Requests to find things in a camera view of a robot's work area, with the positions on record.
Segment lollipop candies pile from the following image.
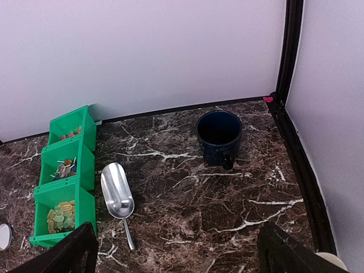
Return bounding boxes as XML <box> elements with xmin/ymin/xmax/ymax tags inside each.
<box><xmin>50</xmin><ymin>157</ymin><xmax>77</xmax><ymax>181</ymax></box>

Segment white round lid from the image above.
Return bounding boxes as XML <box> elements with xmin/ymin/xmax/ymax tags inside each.
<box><xmin>0</xmin><ymin>223</ymin><xmax>13</xmax><ymax>251</ymax></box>

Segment red-orange gummy candies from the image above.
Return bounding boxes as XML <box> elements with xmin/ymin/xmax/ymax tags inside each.
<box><xmin>59</xmin><ymin>126</ymin><xmax>82</xmax><ymax>140</ymax></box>

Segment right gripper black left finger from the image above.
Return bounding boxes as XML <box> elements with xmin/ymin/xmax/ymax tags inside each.
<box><xmin>11</xmin><ymin>222</ymin><xmax>98</xmax><ymax>273</ymax></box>

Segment green three-compartment candy bin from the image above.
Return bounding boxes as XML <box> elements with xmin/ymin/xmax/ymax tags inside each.
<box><xmin>30</xmin><ymin>106</ymin><xmax>97</xmax><ymax>248</ymax></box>

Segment dark blue mug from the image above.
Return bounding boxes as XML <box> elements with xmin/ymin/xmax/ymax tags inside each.
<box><xmin>196</xmin><ymin>110</ymin><xmax>242</xmax><ymax>170</ymax></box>

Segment yellow-green gummy candies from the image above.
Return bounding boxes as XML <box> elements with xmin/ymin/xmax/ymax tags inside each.
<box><xmin>47</xmin><ymin>200</ymin><xmax>76</xmax><ymax>234</ymax></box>

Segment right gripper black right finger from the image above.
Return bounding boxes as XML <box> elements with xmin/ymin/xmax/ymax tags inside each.
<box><xmin>258</xmin><ymin>222</ymin><xmax>346</xmax><ymax>272</ymax></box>

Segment silver metal scoop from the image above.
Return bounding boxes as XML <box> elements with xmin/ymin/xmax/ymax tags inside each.
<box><xmin>101</xmin><ymin>163</ymin><xmax>136</xmax><ymax>251</ymax></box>

